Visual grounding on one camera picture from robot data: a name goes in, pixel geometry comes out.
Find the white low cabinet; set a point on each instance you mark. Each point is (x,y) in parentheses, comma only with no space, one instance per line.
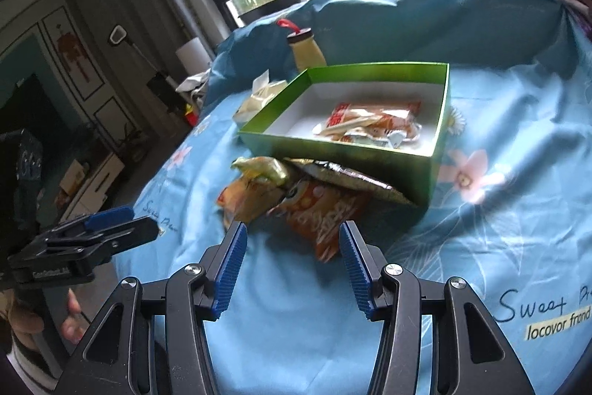
(92,193)

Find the white paper roll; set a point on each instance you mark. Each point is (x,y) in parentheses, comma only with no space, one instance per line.
(194,56)

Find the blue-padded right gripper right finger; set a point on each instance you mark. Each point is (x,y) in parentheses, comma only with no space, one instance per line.
(363,271)

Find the green cardboard box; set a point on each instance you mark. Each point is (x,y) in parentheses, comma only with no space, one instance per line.
(284,127)

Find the long black planter box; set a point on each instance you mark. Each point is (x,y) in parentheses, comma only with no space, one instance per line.
(271,7)

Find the orange-white snack packet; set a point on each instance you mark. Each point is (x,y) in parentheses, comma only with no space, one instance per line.
(316,210)

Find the orange biscuit stick packet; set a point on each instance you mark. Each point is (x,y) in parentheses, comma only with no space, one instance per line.
(387,115)

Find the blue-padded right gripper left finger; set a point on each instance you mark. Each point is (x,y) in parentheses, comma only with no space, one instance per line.
(222,264)

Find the dark gold snack packet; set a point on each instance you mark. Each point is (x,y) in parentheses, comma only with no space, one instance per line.
(345,177)

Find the white tissue pack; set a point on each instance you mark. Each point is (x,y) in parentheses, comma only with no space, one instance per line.
(263,92)

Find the blue floral bedsheet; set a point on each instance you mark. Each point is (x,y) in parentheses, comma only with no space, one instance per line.
(511,210)

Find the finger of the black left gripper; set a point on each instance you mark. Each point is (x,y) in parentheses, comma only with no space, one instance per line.
(110,232)

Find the person's left hand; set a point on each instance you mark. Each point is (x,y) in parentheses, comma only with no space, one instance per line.
(25,324)

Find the small white-blue snack packet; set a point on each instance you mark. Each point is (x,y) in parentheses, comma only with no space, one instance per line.
(376,136)

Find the yellow drink bottle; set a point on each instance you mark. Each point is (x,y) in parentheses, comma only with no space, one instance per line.
(306,51)

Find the striped sleeve forearm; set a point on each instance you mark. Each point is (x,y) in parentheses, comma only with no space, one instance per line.
(31,368)

